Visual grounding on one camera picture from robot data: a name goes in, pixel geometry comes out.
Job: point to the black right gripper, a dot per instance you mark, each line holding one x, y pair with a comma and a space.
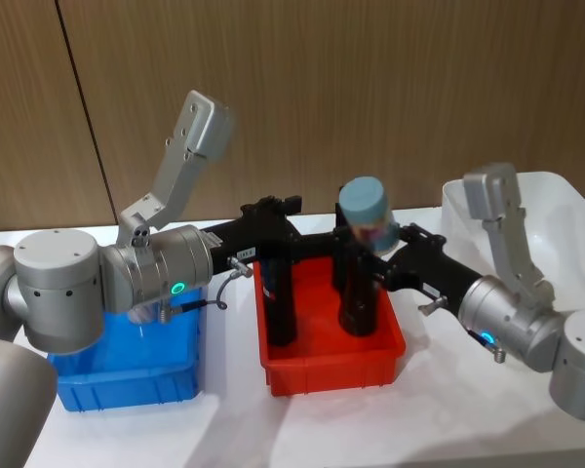
434, 273

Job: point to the dark bottle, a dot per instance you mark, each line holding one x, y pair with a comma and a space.
280, 307
360, 302
341, 265

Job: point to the jar with blue lid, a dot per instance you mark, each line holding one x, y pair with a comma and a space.
365, 202

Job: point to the white plastic bin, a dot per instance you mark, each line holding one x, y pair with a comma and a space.
560, 234

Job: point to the blue plastic bin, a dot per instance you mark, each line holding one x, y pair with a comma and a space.
127, 365

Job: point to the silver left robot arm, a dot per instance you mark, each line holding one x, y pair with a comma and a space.
58, 287

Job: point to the red plastic bin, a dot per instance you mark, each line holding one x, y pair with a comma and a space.
322, 363

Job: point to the white table cloth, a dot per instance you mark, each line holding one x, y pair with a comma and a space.
322, 434

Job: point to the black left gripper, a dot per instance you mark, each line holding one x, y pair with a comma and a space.
253, 241

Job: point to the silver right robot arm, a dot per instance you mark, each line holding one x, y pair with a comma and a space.
512, 317

